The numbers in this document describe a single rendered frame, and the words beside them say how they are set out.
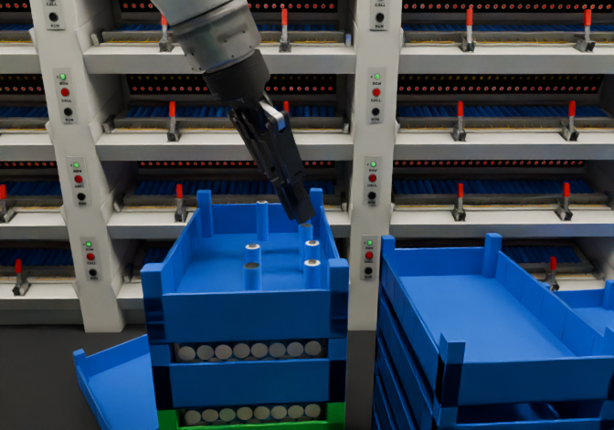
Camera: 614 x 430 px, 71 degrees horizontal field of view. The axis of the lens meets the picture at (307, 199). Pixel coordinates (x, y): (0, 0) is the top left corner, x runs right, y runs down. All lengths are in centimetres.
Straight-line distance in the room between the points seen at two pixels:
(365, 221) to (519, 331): 52
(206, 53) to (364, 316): 86
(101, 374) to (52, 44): 74
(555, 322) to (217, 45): 55
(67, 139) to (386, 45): 76
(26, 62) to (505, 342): 108
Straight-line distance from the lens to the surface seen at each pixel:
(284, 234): 71
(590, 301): 134
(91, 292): 126
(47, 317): 140
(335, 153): 103
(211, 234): 71
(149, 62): 106
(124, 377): 112
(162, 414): 53
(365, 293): 115
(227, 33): 50
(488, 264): 79
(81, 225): 119
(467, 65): 108
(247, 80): 51
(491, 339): 64
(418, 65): 104
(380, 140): 103
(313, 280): 46
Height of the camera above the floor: 66
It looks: 16 degrees down
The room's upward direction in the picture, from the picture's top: straight up
